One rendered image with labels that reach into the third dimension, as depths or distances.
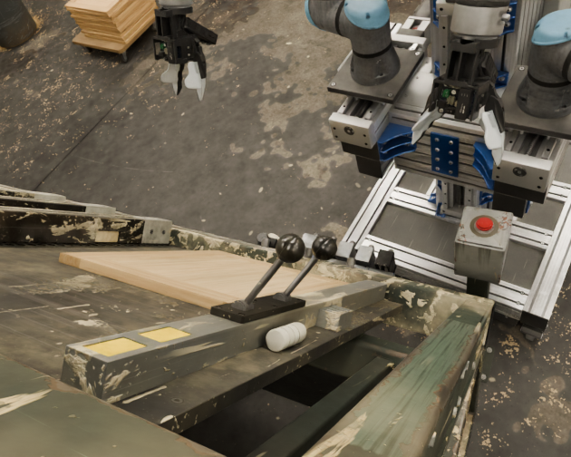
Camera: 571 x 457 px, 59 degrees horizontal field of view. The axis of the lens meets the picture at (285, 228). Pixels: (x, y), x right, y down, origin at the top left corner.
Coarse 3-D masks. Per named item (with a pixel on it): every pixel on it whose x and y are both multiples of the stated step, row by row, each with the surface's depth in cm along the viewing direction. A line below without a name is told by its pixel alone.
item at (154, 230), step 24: (0, 216) 105; (24, 216) 110; (48, 216) 116; (72, 216) 121; (96, 216) 128; (120, 216) 141; (0, 240) 106; (24, 240) 111; (48, 240) 117; (72, 240) 123; (120, 240) 137; (144, 240) 146; (168, 240) 156
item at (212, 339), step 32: (352, 288) 108; (384, 288) 126; (192, 320) 59; (224, 320) 62; (256, 320) 65; (288, 320) 74; (96, 352) 43; (128, 352) 45; (160, 352) 48; (192, 352) 53; (224, 352) 59; (96, 384) 42; (128, 384) 44
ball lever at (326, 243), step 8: (320, 240) 73; (328, 240) 73; (312, 248) 74; (320, 248) 73; (328, 248) 72; (336, 248) 74; (320, 256) 73; (328, 256) 73; (312, 264) 75; (304, 272) 75; (296, 280) 76; (288, 288) 76; (280, 296) 76; (288, 296) 77
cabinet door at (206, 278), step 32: (64, 256) 97; (96, 256) 102; (128, 256) 109; (160, 256) 117; (192, 256) 128; (224, 256) 141; (160, 288) 87; (192, 288) 87; (224, 288) 94; (320, 288) 113
